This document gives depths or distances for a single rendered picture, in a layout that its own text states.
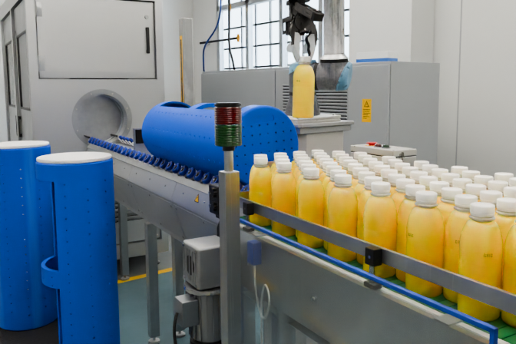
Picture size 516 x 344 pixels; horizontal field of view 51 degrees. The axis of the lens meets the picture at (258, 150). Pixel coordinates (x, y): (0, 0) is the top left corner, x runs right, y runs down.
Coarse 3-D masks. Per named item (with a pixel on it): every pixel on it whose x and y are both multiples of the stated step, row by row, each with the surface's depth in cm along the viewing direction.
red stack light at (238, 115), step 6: (216, 108) 122; (222, 108) 121; (228, 108) 121; (234, 108) 121; (240, 108) 123; (216, 114) 122; (222, 114) 121; (228, 114) 121; (234, 114) 121; (240, 114) 123; (216, 120) 123; (222, 120) 121; (228, 120) 121; (234, 120) 122; (240, 120) 123
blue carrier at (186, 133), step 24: (144, 120) 247; (168, 120) 223; (192, 120) 203; (264, 120) 180; (288, 120) 185; (144, 144) 249; (168, 144) 220; (192, 144) 198; (264, 144) 181; (288, 144) 186; (216, 168) 187; (240, 168) 177
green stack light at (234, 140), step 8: (216, 128) 123; (224, 128) 122; (232, 128) 122; (240, 128) 123; (216, 136) 123; (224, 136) 122; (232, 136) 122; (240, 136) 124; (216, 144) 123; (224, 144) 122; (232, 144) 122; (240, 144) 124
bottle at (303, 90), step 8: (304, 64) 168; (296, 72) 168; (304, 72) 167; (312, 72) 168; (296, 80) 168; (304, 80) 167; (312, 80) 168; (296, 88) 168; (304, 88) 167; (312, 88) 168; (296, 96) 168; (304, 96) 168; (312, 96) 169; (296, 104) 169; (304, 104) 168; (312, 104) 169; (296, 112) 169; (304, 112) 168; (312, 112) 169
